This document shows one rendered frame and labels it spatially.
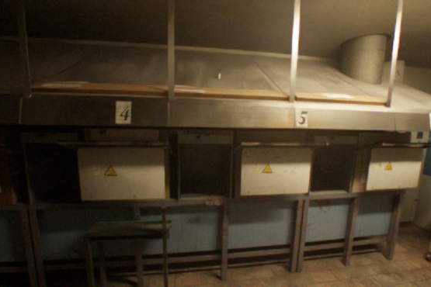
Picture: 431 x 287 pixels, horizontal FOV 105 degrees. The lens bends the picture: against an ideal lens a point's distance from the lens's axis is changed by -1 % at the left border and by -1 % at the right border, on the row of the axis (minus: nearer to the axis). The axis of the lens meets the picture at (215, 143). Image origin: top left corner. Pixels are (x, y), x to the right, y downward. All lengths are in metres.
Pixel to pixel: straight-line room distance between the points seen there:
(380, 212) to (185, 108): 2.40
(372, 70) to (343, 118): 1.07
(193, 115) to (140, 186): 0.69
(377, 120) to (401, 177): 0.82
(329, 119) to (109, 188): 1.71
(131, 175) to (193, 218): 0.69
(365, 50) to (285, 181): 1.70
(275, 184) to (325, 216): 0.84
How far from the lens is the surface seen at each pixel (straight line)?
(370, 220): 2.68
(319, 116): 1.46
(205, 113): 1.15
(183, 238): 1.86
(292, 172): 1.62
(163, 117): 1.15
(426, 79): 4.54
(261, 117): 1.23
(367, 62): 2.57
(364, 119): 1.73
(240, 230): 1.89
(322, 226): 2.29
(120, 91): 1.29
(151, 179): 1.42
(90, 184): 1.59
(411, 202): 3.94
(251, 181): 1.49
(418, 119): 2.15
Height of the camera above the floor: 1.53
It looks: 7 degrees down
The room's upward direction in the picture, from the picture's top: 1 degrees clockwise
